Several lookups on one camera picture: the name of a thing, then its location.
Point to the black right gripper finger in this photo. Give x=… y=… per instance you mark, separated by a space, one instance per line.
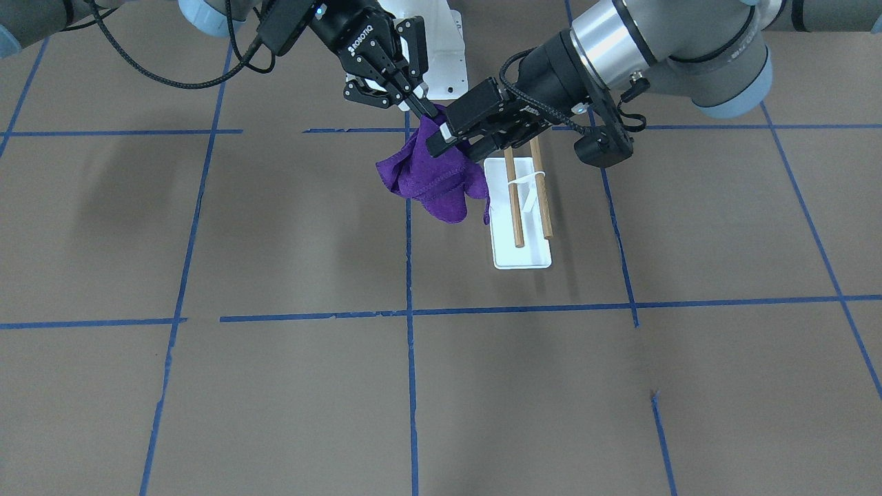
x=383 y=94
x=410 y=63

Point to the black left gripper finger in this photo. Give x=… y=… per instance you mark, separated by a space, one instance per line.
x=473 y=116
x=488 y=145

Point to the purple towel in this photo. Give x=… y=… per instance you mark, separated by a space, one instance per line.
x=440 y=184

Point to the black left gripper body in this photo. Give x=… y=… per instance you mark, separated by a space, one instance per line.
x=549 y=72

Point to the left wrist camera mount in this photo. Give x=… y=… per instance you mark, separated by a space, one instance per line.
x=610 y=143

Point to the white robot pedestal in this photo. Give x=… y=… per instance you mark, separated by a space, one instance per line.
x=447 y=74

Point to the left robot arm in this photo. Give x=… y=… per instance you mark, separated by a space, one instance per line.
x=712 y=52

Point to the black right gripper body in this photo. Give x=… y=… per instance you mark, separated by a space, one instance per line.
x=349 y=36

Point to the white towel rack with wooden bars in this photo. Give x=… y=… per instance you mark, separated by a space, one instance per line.
x=519 y=217

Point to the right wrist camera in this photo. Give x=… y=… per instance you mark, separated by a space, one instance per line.
x=283 y=22

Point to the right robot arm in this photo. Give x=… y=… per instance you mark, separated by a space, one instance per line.
x=25 y=23

